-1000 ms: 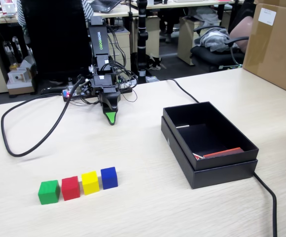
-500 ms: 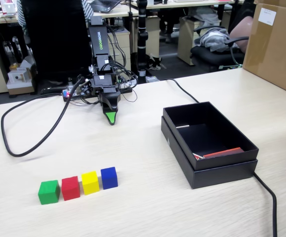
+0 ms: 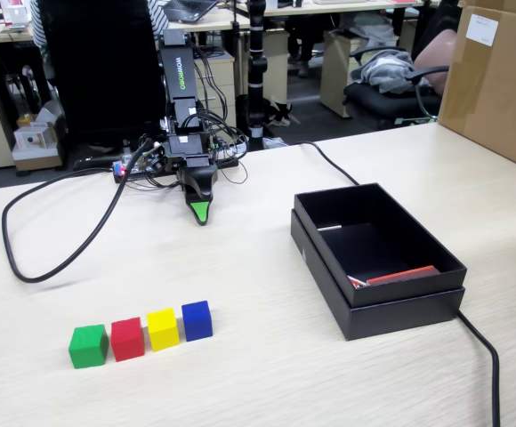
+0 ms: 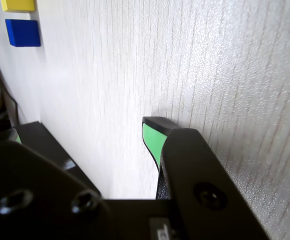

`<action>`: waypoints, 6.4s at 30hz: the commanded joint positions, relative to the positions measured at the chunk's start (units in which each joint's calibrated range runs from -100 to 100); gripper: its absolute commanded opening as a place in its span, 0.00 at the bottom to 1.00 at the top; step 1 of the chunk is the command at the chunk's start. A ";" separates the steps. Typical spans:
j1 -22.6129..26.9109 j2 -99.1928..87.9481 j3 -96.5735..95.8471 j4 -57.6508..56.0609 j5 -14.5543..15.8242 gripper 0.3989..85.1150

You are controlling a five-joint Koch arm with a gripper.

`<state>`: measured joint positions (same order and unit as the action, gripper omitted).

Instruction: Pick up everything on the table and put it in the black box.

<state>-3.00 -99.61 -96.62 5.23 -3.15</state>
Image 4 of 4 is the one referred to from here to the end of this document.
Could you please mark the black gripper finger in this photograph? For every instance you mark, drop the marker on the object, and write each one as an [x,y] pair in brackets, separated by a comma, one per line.
[197,175]
[35,190]

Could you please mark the blue wooden cube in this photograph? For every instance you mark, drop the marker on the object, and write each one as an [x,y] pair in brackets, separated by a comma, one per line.
[22,32]

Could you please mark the yellow wooden cube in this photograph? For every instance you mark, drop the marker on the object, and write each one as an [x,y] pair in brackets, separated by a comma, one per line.
[17,5]

